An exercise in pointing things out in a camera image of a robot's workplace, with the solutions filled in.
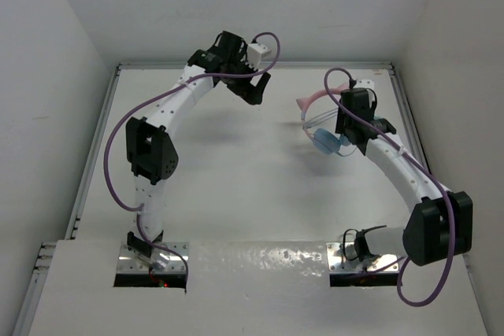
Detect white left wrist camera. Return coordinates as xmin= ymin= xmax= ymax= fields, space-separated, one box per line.
xmin=246 ymin=42 xmax=272 ymax=69

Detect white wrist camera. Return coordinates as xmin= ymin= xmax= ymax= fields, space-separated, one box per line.
xmin=246 ymin=42 xmax=272 ymax=69
xmin=354 ymin=79 xmax=375 ymax=90

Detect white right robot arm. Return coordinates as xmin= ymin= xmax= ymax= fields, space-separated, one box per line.
xmin=335 ymin=88 xmax=473 ymax=266

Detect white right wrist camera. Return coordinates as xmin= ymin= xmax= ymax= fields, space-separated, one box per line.
xmin=354 ymin=79 xmax=375 ymax=90

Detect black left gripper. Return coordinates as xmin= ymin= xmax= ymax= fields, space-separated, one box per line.
xmin=223 ymin=54 xmax=269 ymax=105

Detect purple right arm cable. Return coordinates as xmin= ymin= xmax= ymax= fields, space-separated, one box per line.
xmin=324 ymin=68 xmax=458 ymax=307

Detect pink blue cat-ear headphones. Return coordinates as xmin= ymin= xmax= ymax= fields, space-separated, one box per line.
xmin=296 ymin=90 xmax=352 ymax=157

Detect thin blue headphone cable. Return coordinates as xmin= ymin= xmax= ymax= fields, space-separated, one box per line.
xmin=301 ymin=109 xmax=358 ymax=158

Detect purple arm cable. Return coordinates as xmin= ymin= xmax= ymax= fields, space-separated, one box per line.
xmin=324 ymin=68 xmax=458 ymax=307
xmin=102 ymin=31 xmax=281 ymax=274

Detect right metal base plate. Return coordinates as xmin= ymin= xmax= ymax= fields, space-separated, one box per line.
xmin=325 ymin=242 xmax=401 ymax=275

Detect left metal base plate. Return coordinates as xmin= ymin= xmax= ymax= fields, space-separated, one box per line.
xmin=116 ymin=242 xmax=189 ymax=275

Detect metal base plate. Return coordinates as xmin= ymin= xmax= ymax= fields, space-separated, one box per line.
xmin=325 ymin=242 xmax=401 ymax=275
xmin=116 ymin=242 xmax=189 ymax=275

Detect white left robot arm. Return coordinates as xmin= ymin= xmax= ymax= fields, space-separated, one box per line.
xmin=126 ymin=31 xmax=271 ymax=259

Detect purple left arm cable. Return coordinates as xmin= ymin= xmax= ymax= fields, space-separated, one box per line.
xmin=102 ymin=31 xmax=281 ymax=274

